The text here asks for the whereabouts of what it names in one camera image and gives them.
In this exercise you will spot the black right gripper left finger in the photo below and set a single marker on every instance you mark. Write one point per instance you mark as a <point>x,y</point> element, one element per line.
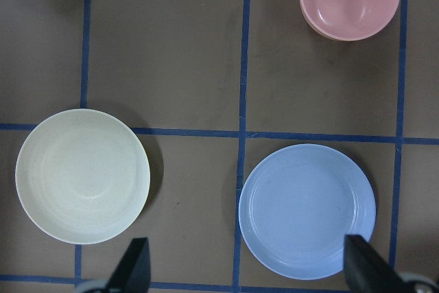
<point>133,272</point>

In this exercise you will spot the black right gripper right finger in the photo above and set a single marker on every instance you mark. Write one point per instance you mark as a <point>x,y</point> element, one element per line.
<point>365,270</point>

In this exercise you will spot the cream plate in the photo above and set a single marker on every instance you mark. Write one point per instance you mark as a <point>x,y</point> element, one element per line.
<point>82,176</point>

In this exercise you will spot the blue plate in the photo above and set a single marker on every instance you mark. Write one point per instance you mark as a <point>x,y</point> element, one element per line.
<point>298,204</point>

